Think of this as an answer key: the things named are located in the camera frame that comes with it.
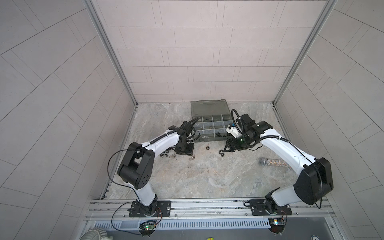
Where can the right controller board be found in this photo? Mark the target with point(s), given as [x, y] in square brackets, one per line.
[277, 225]

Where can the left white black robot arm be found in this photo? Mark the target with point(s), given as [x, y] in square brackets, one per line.
[136, 167]

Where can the silver nuts pile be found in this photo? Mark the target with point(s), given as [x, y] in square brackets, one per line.
[169, 153]

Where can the controller board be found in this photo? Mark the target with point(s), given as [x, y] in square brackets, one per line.
[277, 225]
[147, 228]

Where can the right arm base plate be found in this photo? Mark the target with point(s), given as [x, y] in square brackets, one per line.
[259, 208]

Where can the glitter tube with cap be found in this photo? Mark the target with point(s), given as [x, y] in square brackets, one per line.
[273, 162]

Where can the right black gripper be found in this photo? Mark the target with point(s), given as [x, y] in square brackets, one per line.
[233, 146]

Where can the aluminium rail frame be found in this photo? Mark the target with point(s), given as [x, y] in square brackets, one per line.
[203, 208]

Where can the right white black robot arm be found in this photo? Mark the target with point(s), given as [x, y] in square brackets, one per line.
[315, 178]

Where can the grey compartment organizer box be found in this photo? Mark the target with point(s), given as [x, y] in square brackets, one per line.
[214, 117]

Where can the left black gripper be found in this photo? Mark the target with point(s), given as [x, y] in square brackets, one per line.
[189, 152]

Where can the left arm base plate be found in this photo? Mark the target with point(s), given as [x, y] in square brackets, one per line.
[158, 208]

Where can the left controller board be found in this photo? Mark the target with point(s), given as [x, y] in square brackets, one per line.
[147, 228]

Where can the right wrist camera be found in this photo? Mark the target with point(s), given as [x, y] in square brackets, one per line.
[234, 131]

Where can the white fan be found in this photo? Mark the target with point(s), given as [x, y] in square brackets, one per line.
[96, 234]

